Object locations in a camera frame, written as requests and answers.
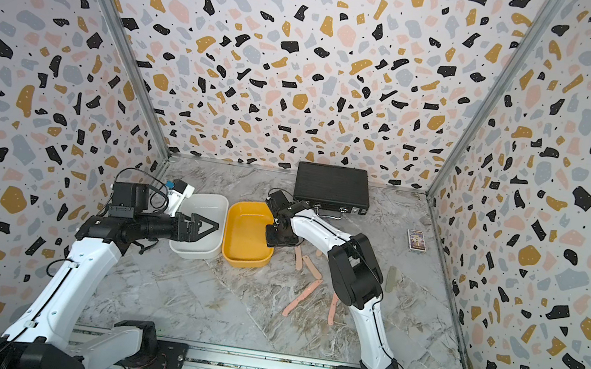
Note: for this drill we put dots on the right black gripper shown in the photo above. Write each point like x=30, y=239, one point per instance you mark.
x=271, y=243

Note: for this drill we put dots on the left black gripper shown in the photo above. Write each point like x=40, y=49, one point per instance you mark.
x=190, y=235

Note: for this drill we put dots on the white plastic bin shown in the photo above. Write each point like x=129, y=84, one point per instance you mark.
x=212, y=211

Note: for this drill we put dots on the yellow plastic bin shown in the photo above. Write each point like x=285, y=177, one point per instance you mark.
x=244, y=243

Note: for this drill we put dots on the long pink sheathed knife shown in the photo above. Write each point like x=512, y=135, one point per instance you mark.
x=302, y=296

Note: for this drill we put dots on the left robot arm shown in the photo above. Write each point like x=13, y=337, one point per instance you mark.
x=40, y=338

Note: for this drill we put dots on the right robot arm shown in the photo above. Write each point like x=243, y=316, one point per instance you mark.
x=356, y=276

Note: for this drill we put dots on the playing card box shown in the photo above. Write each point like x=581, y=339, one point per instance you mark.
x=416, y=241

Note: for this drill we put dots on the pink folding knife left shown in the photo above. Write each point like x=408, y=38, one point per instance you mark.
x=299, y=258

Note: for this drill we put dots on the pink folding knife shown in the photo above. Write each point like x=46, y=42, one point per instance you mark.
x=299, y=258
x=313, y=269

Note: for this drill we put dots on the pink folding knife middle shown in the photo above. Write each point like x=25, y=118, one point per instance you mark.
x=313, y=269

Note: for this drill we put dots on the black ribbed briefcase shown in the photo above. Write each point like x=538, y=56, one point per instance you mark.
x=333, y=188

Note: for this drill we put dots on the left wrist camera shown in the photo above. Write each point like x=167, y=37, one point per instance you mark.
x=177, y=192

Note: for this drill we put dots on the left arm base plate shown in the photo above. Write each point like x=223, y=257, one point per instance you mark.
x=161, y=356

